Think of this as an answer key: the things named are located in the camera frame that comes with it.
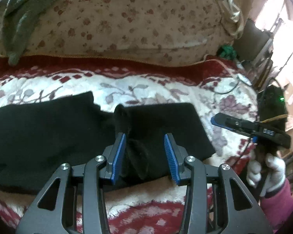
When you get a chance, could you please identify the cream floral pillow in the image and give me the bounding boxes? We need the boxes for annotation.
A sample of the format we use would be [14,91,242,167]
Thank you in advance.
[0,0,238,67]

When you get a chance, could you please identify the black device green light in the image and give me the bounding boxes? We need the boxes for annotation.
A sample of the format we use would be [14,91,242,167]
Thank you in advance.
[257,85,288,131]

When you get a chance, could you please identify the black pants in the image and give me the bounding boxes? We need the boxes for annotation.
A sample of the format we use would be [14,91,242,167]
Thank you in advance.
[0,92,215,194]

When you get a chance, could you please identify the green fabric item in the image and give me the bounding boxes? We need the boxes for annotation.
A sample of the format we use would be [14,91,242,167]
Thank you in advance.
[216,45,237,60]

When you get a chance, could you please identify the black cable on bed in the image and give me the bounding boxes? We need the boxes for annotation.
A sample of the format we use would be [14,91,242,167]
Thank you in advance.
[209,74,254,96]

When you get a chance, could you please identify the pink sleeve forearm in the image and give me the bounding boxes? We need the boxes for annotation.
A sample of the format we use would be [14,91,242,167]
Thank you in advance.
[260,179,293,233]

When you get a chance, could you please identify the white gloved right hand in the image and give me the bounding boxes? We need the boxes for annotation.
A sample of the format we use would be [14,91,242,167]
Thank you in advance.
[246,153,286,198]

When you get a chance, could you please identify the red white floral blanket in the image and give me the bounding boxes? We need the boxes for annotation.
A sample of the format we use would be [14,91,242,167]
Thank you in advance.
[0,56,257,233]

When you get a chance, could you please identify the grey-green fuzzy towel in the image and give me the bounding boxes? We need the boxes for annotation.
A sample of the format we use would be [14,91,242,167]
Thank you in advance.
[2,0,56,66]

